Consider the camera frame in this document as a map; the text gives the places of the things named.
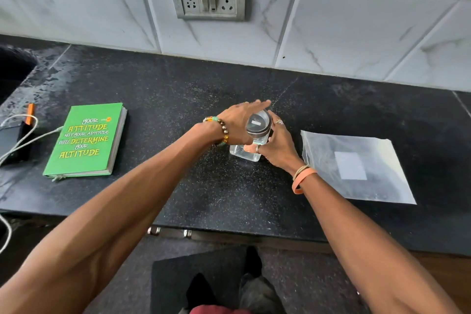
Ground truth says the person's left leg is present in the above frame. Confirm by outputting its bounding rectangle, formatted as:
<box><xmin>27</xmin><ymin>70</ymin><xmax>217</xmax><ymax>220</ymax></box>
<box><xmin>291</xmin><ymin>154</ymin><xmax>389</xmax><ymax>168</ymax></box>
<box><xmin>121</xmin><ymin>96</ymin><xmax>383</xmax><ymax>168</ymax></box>
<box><xmin>185</xmin><ymin>273</ymin><xmax>218</xmax><ymax>314</ymax></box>

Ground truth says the black power bank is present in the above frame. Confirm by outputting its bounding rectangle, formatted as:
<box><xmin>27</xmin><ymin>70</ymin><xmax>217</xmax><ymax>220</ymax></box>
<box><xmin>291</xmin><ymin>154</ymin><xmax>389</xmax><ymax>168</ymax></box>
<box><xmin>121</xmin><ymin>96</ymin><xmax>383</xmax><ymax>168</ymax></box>
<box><xmin>0</xmin><ymin>121</ymin><xmax>36</xmax><ymax>166</ymax></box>

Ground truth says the person's left hand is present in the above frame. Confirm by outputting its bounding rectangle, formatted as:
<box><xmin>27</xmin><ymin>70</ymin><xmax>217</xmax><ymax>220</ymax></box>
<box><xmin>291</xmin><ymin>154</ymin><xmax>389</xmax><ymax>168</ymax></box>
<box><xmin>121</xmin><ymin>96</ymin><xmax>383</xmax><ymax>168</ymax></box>
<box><xmin>217</xmin><ymin>100</ymin><xmax>272</xmax><ymax>146</ymax></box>

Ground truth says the person's right leg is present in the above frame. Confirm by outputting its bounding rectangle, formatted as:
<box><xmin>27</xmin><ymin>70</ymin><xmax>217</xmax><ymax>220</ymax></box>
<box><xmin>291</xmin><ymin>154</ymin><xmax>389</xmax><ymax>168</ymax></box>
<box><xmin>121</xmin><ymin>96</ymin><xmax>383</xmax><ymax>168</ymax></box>
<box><xmin>238</xmin><ymin>246</ymin><xmax>287</xmax><ymax>314</ymax></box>

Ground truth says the person's right hand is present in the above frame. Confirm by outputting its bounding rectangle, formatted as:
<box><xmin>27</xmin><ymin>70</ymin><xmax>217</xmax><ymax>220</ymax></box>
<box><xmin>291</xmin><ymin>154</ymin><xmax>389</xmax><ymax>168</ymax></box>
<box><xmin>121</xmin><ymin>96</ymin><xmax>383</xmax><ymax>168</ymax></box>
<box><xmin>244</xmin><ymin>111</ymin><xmax>306</xmax><ymax>175</ymax></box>

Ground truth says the person's right forearm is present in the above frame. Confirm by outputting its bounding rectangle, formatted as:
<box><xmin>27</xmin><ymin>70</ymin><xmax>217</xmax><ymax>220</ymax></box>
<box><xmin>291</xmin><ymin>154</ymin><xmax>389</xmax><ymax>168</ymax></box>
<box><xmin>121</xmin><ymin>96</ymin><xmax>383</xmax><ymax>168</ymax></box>
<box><xmin>296</xmin><ymin>174</ymin><xmax>462</xmax><ymax>314</ymax></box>

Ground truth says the clear jar with grey lid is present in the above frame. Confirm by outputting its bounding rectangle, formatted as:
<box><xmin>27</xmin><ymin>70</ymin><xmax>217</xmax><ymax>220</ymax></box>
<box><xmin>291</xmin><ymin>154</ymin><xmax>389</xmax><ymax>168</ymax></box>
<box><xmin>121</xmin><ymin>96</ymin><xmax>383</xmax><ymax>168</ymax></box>
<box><xmin>230</xmin><ymin>109</ymin><xmax>273</xmax><ymax>163</ymax></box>

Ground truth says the multicolour beaded bracelet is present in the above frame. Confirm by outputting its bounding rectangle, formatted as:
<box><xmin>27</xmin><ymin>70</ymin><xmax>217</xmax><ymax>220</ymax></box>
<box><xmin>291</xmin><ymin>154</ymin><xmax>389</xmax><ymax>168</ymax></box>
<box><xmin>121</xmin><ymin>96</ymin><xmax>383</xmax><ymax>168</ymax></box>
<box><xmin>203</xmin><ymin>116</ymin><xmax>230</xmax><ymax>148</ymax></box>

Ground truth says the orange rubber wristband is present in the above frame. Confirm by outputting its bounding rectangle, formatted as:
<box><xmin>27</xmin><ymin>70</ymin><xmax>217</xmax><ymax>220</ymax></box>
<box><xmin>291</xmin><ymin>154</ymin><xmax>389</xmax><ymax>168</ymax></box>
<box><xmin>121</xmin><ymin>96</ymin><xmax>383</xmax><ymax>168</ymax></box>
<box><xmin>292</xmin><ymin>168</ymin><xmax>318</xmax><ymax>195</ymax></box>

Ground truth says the black kitchen sink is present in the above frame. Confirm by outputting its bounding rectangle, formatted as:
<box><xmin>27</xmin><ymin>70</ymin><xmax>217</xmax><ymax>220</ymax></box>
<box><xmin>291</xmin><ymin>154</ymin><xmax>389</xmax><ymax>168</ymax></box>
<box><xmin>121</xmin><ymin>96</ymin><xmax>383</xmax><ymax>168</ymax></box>
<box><xmin>0</xmin><ymin>45</ymin><xmax>38</xmax><ymax>105</ymax></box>

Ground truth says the white charging cable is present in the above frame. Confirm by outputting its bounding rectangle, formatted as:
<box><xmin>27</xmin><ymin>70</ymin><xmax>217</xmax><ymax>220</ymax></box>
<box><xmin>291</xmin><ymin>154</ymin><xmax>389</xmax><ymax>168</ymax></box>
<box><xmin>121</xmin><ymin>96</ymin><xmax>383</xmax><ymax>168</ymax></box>
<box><xmin>0</xmin><ymin>114</ymin><xmax>65</xmax><ymax>255</ymax></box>

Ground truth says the person's leg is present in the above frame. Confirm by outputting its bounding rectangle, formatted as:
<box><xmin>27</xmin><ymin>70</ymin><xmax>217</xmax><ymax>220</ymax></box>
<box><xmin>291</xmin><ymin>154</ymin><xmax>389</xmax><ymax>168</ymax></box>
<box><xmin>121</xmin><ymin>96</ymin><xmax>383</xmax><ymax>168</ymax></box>
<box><xmin>238</xmin><ymin>246</ymin><xmax>287</xmax><ymax>314</ymax></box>
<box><xmin>185</xmin><ymin>273</ymin><xmax>218</xmax><ymax>314</ymax></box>

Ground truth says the thin gold bangle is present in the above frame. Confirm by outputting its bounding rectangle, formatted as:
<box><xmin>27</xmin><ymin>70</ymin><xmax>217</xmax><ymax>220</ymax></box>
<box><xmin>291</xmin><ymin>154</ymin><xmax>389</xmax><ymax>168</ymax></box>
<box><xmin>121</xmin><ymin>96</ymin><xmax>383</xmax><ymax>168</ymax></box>
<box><xmin>292</xmin><ymin>165</ymin><xmax>312</xmax><ymax>181</ymax></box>

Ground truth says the green hardcover notebook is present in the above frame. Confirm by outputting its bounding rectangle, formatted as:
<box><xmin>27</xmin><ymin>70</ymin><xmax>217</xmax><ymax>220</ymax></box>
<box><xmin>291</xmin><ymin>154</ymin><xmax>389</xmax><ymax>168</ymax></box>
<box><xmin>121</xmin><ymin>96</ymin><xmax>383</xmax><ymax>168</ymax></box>
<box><xmin>43</xmin><ymin>103</ymin><xmax>128</xmax><ymax>181</ymax></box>

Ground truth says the person's red shirt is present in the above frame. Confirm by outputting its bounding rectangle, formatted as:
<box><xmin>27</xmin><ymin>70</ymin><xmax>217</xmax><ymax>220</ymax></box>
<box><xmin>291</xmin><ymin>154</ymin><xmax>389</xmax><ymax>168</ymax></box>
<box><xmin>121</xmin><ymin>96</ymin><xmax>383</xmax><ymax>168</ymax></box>
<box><xmin>189</xmin><ymin>304</ymin><xmax>252</xmax><ymax>314</ymax></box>

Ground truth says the clear plastic zip bag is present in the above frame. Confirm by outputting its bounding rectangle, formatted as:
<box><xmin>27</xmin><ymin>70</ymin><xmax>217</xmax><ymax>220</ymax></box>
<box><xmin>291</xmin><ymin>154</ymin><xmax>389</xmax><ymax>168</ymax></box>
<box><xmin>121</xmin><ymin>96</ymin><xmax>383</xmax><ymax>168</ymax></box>
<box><xmin>300</xmin><ymin>130</ymin><xmax>417</xmax><ymax>205</ymax></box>

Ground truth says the person's left forearm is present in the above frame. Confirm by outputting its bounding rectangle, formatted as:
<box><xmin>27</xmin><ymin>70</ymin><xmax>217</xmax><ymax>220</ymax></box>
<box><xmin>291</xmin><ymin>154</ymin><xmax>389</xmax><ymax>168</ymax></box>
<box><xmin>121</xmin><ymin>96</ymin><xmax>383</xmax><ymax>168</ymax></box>
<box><xmin>0</xmin><ymin>123</ymin><xmax>221</xmax><ymax>314</ymax></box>

